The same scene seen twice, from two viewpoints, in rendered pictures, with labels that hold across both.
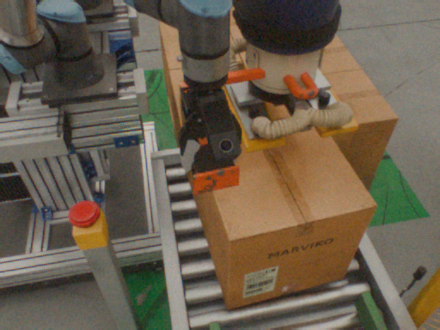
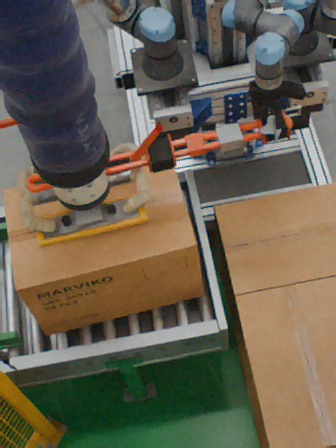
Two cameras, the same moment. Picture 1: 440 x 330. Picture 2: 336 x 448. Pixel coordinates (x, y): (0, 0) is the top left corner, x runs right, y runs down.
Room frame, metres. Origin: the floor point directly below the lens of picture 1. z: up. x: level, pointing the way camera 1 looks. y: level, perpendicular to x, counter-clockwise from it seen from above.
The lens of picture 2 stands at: (1.37, -1.34, 2.95)
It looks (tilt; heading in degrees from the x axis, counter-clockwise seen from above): 59 degrees down; 102
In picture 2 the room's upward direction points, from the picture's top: 11 degrees counter-clockwise
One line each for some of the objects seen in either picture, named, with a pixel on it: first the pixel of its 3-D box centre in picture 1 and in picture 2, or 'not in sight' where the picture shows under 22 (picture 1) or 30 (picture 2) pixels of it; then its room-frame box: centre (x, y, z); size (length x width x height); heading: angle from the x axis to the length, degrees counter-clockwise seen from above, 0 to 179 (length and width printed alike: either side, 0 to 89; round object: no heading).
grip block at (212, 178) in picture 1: (210, 165); not in sight; (0.53, 0.01, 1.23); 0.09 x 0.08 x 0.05; 105
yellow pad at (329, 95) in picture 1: (312, 86); (89, 217); (0.91, -0.25, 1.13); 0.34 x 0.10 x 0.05; 15
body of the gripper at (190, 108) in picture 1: (205, 98); not in sight; (0.55, 0.02, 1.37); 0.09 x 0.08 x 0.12; 15
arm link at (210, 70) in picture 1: (203, 59); not in sight; (0.55, 0.02, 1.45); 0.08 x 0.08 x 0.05
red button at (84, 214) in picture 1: (85, 216); not in sight; (0.56, 0.31, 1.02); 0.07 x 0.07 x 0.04
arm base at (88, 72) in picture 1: (76, 61); (161, 55); (1.09, 0.44, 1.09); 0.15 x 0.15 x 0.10
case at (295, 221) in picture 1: (259, 185); (105, 244); (0.88, -0.14, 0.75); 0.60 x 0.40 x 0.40; 16
